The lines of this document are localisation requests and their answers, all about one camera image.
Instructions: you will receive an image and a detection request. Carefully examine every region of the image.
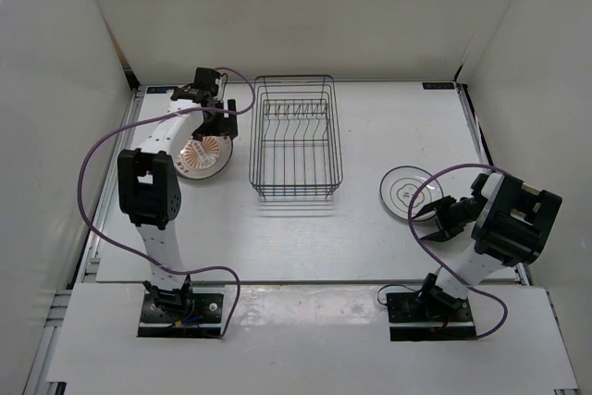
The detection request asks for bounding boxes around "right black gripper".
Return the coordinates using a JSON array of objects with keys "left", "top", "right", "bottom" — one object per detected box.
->
[{"left": 415, "top": 195, "right": 486, "bottom": 243}]

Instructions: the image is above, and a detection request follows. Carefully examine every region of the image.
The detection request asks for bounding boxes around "red-patterned plate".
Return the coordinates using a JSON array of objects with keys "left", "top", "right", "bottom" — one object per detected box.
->
[
  {"left": 178, "top": 136, "right": 233, "bottom": 158},
  {"left": 175, "top": 155, "right": 231, "bottom": 180}
]

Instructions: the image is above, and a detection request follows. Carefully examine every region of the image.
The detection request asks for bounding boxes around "white plate teal rim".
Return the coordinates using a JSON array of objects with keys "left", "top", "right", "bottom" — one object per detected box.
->
[{"left": 379, "top": 166, "right": 444, "bottom": 221}]

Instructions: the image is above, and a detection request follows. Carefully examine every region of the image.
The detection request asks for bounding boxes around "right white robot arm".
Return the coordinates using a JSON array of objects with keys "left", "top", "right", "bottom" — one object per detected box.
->
[{"left": 415, "top": 173, "right": 562, "bottom": 321}]

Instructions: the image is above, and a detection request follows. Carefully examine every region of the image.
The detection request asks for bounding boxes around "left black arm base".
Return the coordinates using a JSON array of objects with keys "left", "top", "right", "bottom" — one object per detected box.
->
[{"left": 137, "top": 286, "right": 225, "bottom": 339}]

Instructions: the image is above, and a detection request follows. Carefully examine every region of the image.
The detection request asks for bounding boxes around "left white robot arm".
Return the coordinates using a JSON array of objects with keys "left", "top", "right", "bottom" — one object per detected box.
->
[{"left": 117, "top": 68, "right": 238, "bottom": 321}]

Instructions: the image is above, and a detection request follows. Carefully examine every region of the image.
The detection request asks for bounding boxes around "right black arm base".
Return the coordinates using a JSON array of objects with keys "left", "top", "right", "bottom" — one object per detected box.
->
[{"left": 381, "top": 290, "right": 476, "bottom": 342}]

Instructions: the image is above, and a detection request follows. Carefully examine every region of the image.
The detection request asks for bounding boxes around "left dark table label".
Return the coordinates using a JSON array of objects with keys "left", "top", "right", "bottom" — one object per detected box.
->
[{"left": 146, "top": 86, "right": 178, "bottom": 94}]

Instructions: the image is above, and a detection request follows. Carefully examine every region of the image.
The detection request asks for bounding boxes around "dark table label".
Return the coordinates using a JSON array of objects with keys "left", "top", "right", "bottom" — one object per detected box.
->
[
  {"left": 146, "top": 86, "right": 178, "bottom": 94},
  {"left": 422, "top": 81, "right": 455, "bottom": 91}
]

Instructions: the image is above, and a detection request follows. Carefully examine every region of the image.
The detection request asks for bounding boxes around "right dark table label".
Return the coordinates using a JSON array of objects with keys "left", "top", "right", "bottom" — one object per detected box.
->
[{"left": 422, "top": 81, "right": 455, "bottom": 91}]

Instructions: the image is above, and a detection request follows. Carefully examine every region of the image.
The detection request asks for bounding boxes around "white front board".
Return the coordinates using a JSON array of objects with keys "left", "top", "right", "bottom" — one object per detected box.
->
[{"left": 47, "top": 284, "right": 578, "bottom": 394}]

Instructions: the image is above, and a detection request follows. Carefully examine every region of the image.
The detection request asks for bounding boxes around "metal wire dish rack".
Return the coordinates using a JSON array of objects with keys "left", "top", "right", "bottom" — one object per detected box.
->
[{"left": 249, "top": 74, "right": 343, "bottom": 201}]

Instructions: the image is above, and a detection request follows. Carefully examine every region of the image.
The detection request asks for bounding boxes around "aluminium table frame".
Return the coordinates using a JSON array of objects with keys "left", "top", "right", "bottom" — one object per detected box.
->
[{"left": 22, "top": 86, "right": 144, "bottom": 394}]

